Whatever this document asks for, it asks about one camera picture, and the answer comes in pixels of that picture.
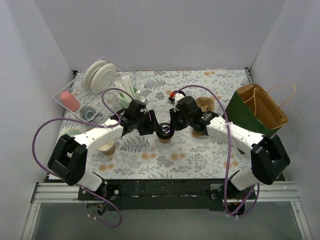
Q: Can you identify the black coffee cup lid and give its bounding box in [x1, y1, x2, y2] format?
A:
[156, 122, 174, 140]

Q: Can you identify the brown paper coffee cup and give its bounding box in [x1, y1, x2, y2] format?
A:
[158, 137, 172, 144]

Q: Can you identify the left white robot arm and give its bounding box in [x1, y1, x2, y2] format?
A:
[47, 99, 158, 200]

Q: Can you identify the floral patterned table mat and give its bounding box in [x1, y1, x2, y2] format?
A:
[51, 69, 277, 180]

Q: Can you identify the brown cardboard cup carrier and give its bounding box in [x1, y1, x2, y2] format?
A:
[192, 97, 215, 138]

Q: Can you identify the green straw holder cup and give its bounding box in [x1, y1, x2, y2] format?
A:
[120, 87, 140, 109]

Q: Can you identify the white wrapped straws bundle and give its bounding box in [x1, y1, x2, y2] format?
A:
[115, 75, 145, 103]

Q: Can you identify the grey blue small bowl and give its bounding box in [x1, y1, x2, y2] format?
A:
[79, 105, 103, 123]

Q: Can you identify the white plate front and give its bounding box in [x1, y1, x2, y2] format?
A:
[90, 63, 116, 94]

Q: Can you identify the white plate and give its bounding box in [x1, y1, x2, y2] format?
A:
[81, 60, 107, 91]
[90, 63, 116, 94]

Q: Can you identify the clear plastic dish rack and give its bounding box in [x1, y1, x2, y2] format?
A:
[52, 57, 137, 124]

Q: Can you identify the green brown paper bag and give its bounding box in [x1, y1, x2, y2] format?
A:
[224, 83, 297, 156]

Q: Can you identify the white plate rear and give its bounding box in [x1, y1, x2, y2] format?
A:
[81, 60, 107, 91]

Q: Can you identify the yellow blue patterned bowl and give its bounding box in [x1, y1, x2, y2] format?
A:
[61, 128, 83, 137]

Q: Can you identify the pink plastic cup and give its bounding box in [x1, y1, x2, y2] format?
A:
[60, 91, 80, 112]

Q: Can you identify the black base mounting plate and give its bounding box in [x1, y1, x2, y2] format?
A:
[77, 178, 253, 211]

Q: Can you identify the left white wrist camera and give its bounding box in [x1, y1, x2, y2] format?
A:
[135, 99, 148, 113]

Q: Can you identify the aluminium frame rail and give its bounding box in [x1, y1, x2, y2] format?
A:
[22, 181, 312, 240]

